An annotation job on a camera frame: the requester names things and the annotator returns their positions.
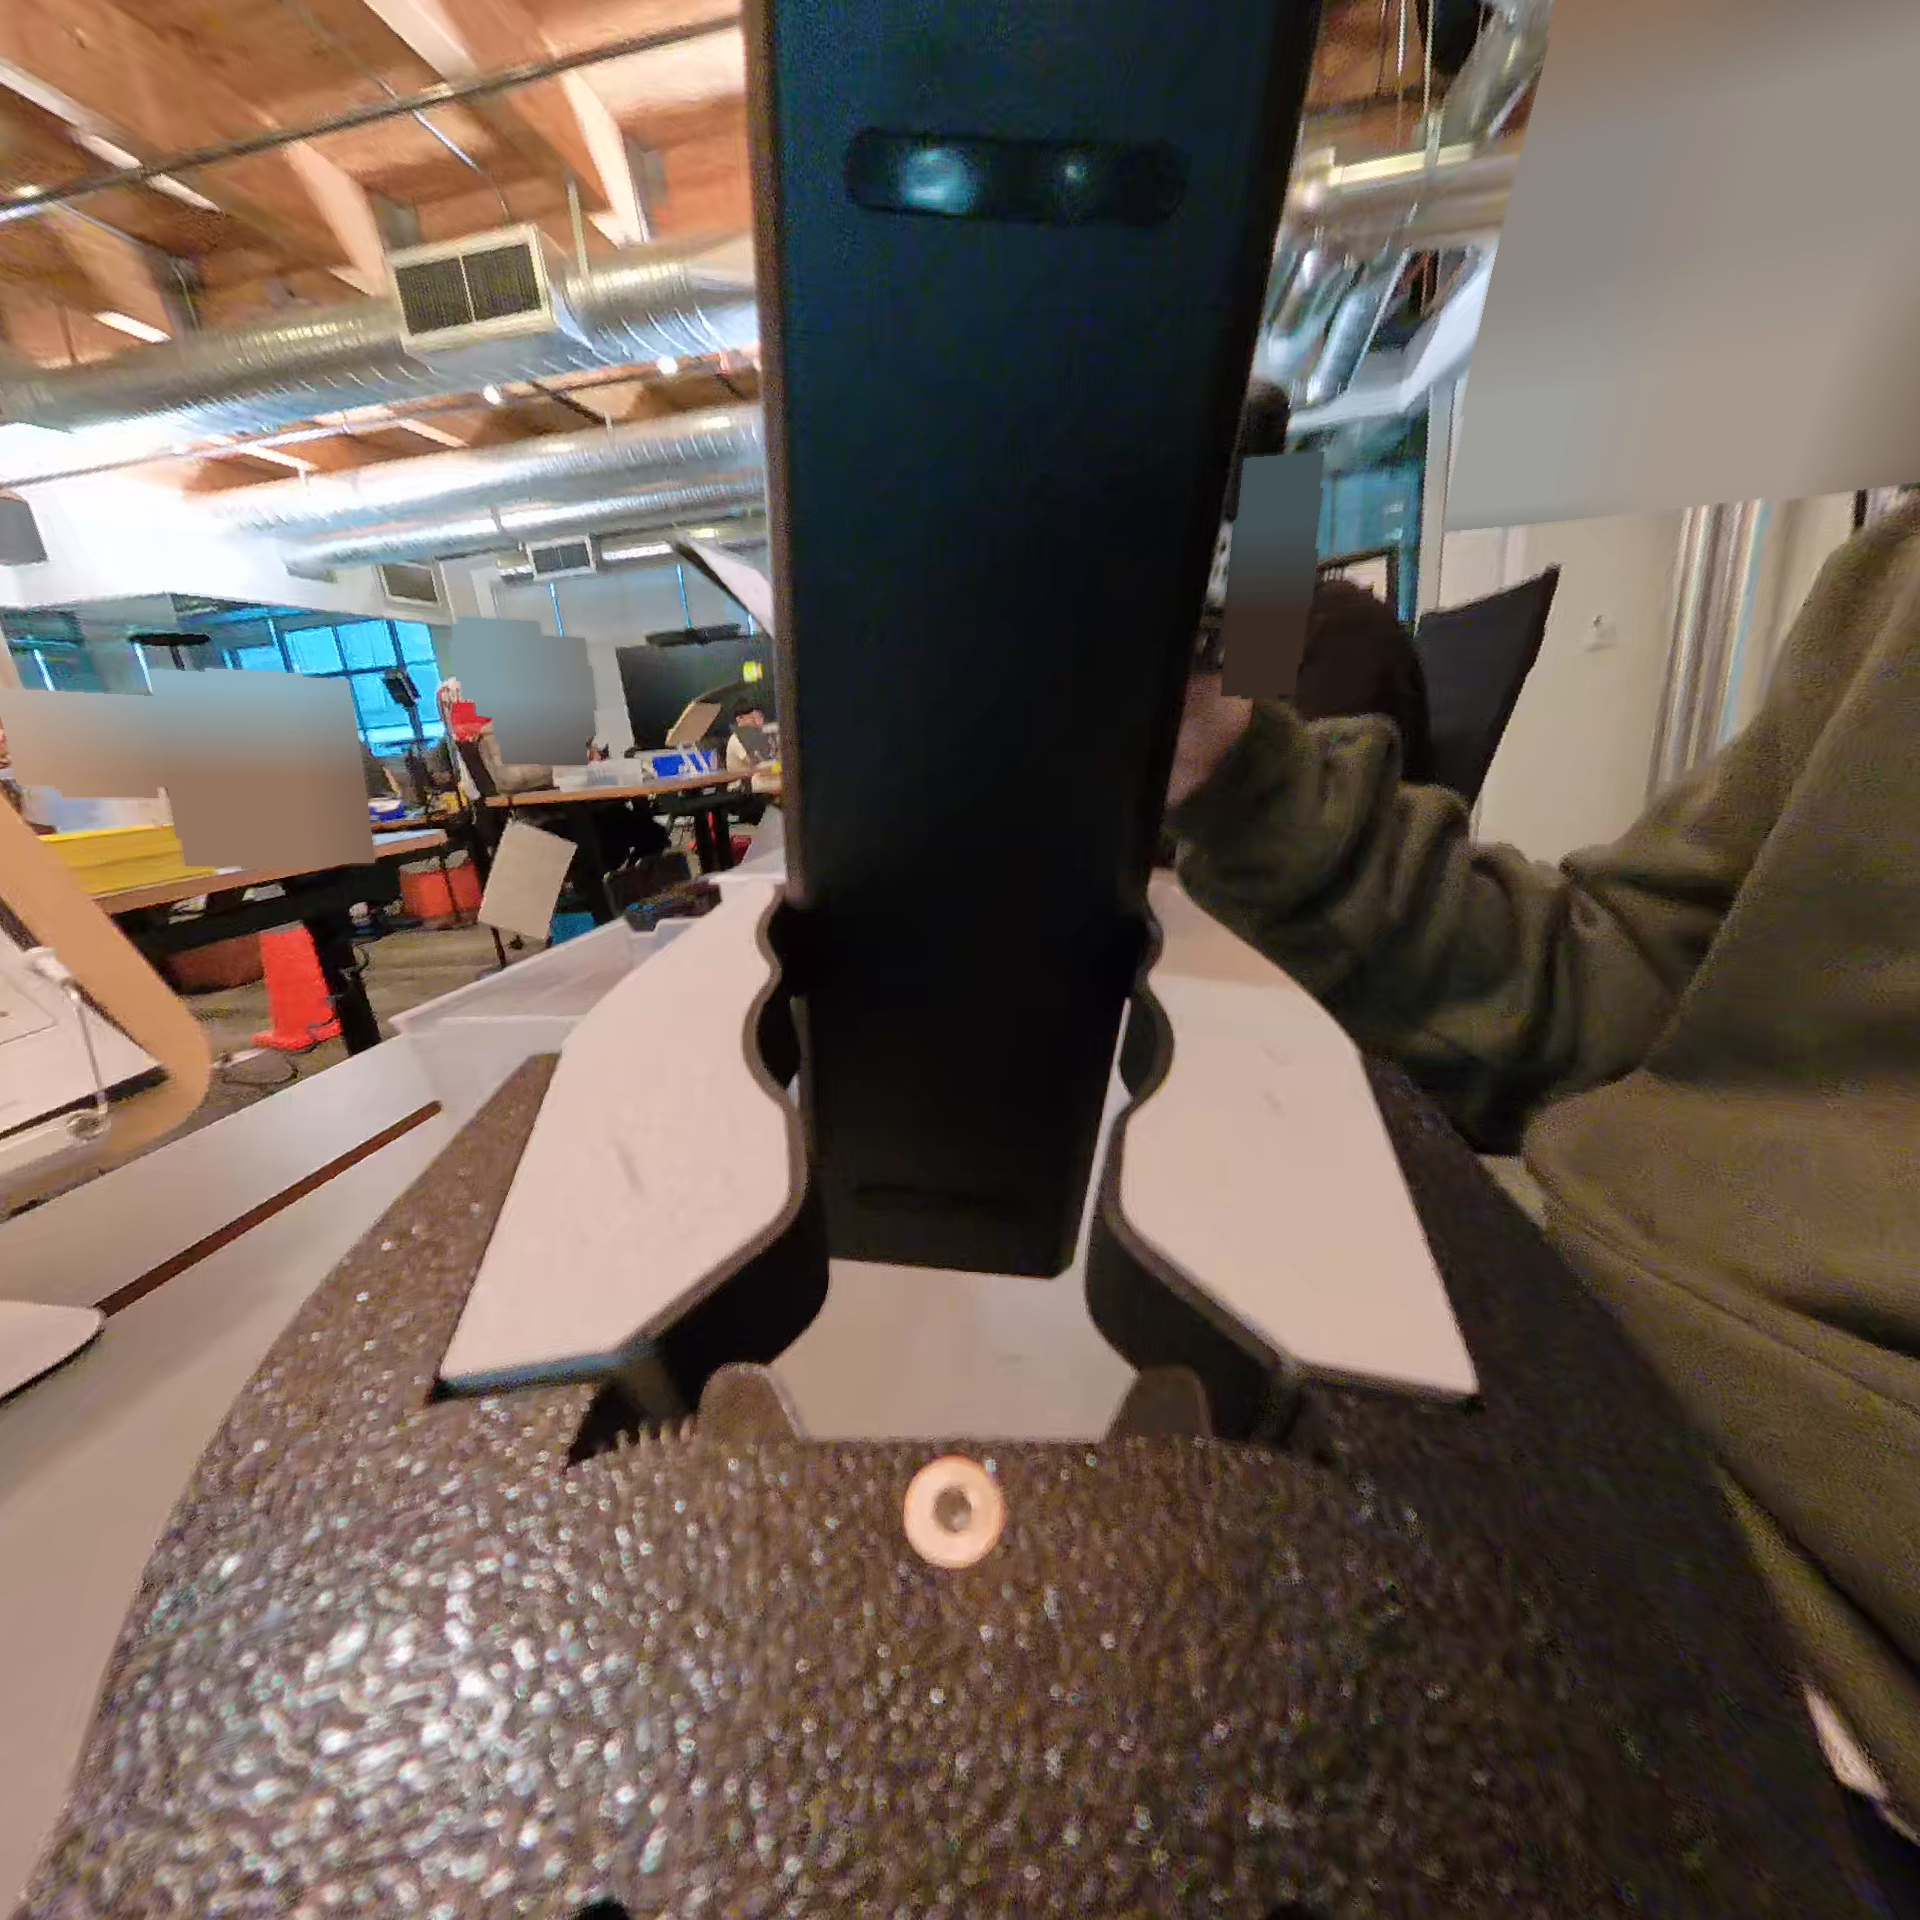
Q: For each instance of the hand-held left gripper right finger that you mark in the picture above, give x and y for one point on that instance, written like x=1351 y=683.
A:
x=1290 y=1186

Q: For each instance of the silver ventilation duct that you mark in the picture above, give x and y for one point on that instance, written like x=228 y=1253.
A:
x=525 y=482
x=301 y=346

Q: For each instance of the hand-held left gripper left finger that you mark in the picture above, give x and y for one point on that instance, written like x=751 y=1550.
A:
x=646 y=1171

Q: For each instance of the wooden background desk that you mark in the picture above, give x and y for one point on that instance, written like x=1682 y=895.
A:
x=271 y=886

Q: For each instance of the white sign board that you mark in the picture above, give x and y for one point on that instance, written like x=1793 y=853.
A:
x=528 y=886

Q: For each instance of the white flat base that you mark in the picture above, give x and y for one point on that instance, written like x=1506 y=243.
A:
x=38 y=1350

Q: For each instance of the person in olive hoodie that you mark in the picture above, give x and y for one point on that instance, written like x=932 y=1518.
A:
x=1769 y=1126

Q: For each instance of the orange traffic cone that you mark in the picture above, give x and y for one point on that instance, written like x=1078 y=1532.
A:
x=298 y=991

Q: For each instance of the yellow stack of sheets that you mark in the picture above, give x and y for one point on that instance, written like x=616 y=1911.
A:
x=119 y=855

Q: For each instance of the person's right hand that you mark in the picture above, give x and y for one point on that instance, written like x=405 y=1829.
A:
x=1201 y=751

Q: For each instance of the white air vent box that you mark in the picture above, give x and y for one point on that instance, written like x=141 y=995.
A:
x=474 y=285

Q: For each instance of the black usb hub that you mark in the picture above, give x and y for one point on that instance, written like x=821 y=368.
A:
x=974 y=675

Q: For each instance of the cardboard panel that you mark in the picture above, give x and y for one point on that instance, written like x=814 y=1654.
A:
x=105 y=946

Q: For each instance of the black chair back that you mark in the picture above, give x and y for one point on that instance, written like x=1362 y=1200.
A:
x=1485 y=675

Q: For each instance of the black monitor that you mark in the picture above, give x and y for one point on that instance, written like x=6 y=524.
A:
x=690 y=692

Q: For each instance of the person's right forearm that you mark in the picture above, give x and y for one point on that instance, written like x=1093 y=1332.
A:
x=1424 y=931

